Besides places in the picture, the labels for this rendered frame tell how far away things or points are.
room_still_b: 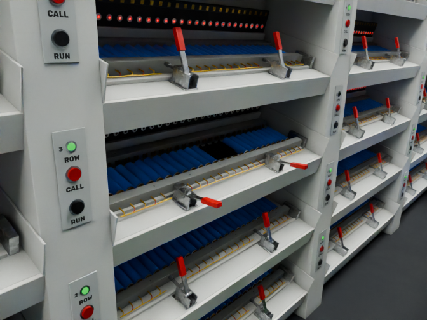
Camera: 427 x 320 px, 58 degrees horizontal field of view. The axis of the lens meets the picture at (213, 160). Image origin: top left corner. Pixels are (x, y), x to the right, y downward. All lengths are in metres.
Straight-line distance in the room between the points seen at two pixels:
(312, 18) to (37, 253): 0.77
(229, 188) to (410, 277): 0.93
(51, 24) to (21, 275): 0.29
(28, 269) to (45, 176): 0.12
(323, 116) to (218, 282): 0.46
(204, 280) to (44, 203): 0.42
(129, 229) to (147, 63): 0.25
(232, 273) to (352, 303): 0.57
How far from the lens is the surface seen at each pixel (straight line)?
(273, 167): 0.84
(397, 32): 1.64
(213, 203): 0.60
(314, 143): 1.00
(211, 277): 0.82
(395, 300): 1.39
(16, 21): 0.45
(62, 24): 0.47
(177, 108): 0.58
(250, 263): 0.88
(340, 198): 1.26
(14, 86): 0.46
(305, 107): 1.00
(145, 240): 0.60
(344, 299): 1.33
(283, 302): 1.10
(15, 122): 0.46
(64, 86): 0.47
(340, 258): 1.34
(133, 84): 0.58
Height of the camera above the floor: 0.76
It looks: 17 degrees down
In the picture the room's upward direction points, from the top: 1 degrees clockwise
